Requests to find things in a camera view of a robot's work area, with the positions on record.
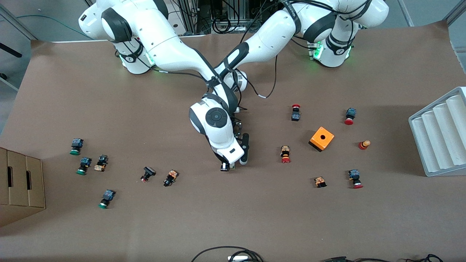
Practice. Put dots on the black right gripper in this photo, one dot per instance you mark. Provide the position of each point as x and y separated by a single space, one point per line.
221 158

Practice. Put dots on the green load switch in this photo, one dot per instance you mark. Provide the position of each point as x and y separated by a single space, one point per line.
233 166

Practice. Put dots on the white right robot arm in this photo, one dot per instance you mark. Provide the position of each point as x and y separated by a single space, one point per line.
171 51

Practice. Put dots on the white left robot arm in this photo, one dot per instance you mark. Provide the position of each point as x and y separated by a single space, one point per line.
269 40

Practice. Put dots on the red button with orange block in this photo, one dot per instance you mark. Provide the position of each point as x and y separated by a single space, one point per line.
285 153

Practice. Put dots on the black selector with orange block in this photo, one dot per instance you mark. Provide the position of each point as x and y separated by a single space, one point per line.
170 178

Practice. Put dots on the red mushroom button black base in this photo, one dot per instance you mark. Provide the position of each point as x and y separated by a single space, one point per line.
295 115

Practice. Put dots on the black square push button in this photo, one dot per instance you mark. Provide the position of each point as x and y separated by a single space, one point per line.
148 171

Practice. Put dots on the small grey hub device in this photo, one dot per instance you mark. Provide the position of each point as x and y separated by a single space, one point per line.
237 258

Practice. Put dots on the small orange contact block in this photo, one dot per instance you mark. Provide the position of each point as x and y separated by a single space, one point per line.
320 181

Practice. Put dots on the red button with blue block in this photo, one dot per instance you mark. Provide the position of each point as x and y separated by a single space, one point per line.
350 113
354 176

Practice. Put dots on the green push button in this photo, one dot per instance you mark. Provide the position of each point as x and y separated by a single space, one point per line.
84 164
75 145
107 197

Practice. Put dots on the red yellow button head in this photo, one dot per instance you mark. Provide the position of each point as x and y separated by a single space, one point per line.
364 145

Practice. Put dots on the light grey ribbed tray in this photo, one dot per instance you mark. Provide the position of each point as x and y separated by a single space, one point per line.
440 138

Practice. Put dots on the cardboard box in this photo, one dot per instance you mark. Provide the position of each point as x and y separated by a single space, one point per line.
18 189

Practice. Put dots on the black rod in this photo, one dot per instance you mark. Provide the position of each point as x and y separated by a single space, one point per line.
11 50

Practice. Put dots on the orange button enclosure box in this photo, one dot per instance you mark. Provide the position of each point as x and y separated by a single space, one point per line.
316 142

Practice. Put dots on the black switch with orange block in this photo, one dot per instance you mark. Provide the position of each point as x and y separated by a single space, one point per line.
102 162

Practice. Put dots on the aluminium frame bar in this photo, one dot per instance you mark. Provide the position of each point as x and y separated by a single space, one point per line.
405 11
457 11
18 22

